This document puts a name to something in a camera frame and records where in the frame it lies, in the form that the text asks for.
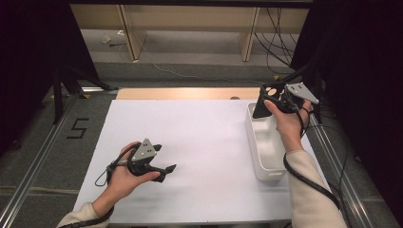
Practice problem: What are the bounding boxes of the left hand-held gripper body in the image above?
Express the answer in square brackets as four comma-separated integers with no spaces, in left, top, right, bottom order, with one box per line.
[126,138,167,183]

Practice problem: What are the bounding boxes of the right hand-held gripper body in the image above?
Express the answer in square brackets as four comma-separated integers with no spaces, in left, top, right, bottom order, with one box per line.
[278,82,320,114]

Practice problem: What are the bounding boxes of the black phone case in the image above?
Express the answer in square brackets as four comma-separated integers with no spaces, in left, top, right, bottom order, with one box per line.
[252,82,286,120]

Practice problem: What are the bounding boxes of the white plastic bin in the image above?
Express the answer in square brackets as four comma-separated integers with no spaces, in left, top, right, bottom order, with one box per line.
[244,102,290,182]

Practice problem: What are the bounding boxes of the person's right hand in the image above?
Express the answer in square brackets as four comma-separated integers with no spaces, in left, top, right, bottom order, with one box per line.
[264,100,312,144]

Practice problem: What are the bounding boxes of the person's left hand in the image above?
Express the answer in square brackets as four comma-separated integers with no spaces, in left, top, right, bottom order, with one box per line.
[94,142,162,213]

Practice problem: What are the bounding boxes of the black metal stand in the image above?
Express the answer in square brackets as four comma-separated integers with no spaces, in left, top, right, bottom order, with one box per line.
[270,60,324,124]
[51,63,119,125]

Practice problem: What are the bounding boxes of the white table sheet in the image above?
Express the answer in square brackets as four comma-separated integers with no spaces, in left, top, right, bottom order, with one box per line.
[72,98,333,224]

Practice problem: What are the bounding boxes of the light wooden table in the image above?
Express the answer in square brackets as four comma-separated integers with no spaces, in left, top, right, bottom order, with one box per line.
[115,87,262,101]

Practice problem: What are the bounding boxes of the dark curtain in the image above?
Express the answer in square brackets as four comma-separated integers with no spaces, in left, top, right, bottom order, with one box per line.
[0,0,99,156]
[289,0,403,219]

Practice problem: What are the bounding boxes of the bundle of black cables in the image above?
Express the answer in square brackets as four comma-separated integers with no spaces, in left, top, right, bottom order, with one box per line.
[254,8,305,75]

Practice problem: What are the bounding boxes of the left hand-held gripper cable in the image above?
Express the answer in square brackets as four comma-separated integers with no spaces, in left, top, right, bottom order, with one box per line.
[60,142,142,228]

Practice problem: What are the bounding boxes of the hand-held gripper cable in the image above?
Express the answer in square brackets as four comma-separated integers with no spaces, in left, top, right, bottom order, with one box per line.
[60,142,142,228]
[282,94,343,210]

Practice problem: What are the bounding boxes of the aluminium floor rail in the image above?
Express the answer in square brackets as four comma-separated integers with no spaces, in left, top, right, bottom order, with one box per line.
[308,104,378,228]
[0,91,80,228]

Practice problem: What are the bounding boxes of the right hand-held gripper cable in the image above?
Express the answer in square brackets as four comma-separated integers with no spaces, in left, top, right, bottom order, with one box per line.
[282,94,343,210]

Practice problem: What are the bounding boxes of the beige wooden desk frame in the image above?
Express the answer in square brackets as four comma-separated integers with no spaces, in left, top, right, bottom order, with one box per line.
[69,4,310,63]

